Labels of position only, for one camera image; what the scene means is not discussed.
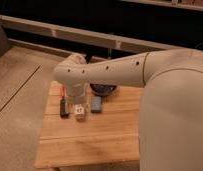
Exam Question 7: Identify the black bowl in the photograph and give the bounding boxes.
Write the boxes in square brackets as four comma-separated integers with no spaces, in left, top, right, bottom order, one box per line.
[90,84,116,96]

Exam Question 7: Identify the black brush orange handle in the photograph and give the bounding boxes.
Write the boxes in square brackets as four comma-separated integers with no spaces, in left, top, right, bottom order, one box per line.
[60,85,69,118]

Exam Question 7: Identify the wooden table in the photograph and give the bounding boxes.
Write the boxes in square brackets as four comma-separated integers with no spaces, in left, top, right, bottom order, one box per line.
[35,81,142,168]

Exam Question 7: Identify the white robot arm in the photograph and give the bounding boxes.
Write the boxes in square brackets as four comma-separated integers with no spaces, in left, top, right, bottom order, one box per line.
[53,49,203,171]

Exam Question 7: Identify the grey metal rail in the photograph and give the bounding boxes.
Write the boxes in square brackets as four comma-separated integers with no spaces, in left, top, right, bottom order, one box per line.
[0,14,177,53]

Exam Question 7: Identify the white plastic bottle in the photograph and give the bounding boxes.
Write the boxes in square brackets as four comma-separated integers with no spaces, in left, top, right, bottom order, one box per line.
[74,104,85,120]

